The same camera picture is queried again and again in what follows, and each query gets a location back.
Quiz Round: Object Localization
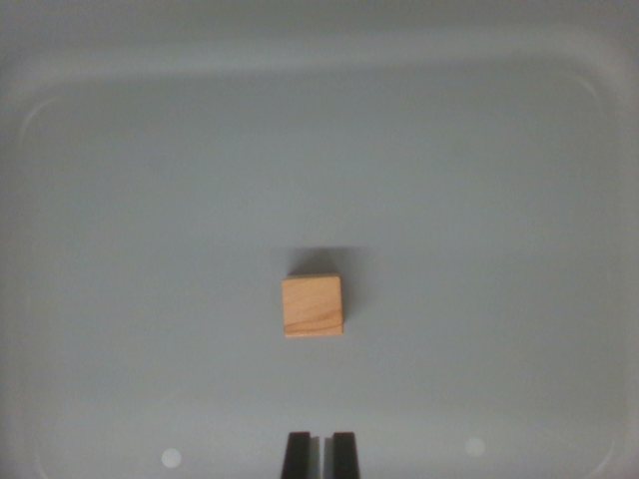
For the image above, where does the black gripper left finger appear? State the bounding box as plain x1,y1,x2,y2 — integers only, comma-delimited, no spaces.
280,431,321,479

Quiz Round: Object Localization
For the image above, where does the wooden cube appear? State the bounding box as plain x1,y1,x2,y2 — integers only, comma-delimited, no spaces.
281,272,347,340

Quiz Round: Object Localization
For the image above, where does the white plastic tray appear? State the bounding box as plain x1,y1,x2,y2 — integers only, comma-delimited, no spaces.
0,0,639,479

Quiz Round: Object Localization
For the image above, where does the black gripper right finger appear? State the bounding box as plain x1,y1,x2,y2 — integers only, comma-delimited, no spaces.
323,431,362,479

